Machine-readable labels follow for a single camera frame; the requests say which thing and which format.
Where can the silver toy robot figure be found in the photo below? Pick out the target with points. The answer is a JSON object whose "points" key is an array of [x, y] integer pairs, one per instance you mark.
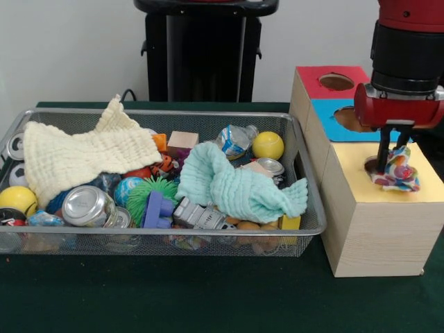
{"points": [[199, 216]]}

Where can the shallow clear mesh bin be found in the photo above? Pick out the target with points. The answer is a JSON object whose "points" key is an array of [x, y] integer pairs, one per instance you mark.
{"points": [[295, 138]]}

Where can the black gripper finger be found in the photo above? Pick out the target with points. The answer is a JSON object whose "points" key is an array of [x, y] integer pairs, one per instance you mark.
{"points": [[403, 137], [384, 149]]}

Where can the plain wooden cube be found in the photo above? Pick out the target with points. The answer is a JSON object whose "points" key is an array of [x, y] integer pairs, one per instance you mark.
{"points": [[182, 140]]}

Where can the silver metal can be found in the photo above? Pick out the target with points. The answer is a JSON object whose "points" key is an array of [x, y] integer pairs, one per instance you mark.
{"points": [[85, 206]]}

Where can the purple plastic toy block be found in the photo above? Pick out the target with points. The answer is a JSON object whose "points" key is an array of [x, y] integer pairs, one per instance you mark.
{"points": [[156, 208]]}

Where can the mint green muslin cloth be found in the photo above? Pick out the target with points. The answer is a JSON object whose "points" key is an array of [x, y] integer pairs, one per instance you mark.
{"points": [[243, 190]]}

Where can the yellow tennis ball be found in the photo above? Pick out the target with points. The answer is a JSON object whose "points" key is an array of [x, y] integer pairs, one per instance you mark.
{"points": [[267, 145]]}

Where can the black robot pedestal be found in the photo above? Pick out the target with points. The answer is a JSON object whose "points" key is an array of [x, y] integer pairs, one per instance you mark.
{"points": [[204, 52]]}

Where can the cream muslin cloth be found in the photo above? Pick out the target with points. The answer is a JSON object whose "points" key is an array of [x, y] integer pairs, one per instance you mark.
{"points": [[83, 152]]}

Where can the green spiky rubber ball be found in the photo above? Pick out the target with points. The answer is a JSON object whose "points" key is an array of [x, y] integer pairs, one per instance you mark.
{"points": [[142, 197]]}

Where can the yellow smiley ball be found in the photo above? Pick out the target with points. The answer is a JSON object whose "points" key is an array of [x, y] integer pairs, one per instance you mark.
{"points": [[17, 199]]}

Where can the blue globe ball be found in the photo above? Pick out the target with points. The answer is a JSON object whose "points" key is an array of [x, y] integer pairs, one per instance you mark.
{"points": [[127, 189]]}

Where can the colourful polka dot cloth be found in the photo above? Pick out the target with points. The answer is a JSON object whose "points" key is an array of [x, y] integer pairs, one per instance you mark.
{"points": [[400, 173]]}

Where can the wooden box with three holes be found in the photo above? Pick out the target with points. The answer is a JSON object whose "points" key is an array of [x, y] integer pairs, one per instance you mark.
{"points": [[381, 236]]}

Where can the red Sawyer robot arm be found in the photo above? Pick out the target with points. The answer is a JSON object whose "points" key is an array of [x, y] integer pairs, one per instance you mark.
{"points": [[406, 52]]}

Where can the dark green table cloth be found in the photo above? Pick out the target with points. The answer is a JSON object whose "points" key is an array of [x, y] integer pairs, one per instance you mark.
{"points": [[208, 295]]}

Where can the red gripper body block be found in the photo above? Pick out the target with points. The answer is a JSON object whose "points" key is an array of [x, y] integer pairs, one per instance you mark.
{"points": [[399, 111]]}

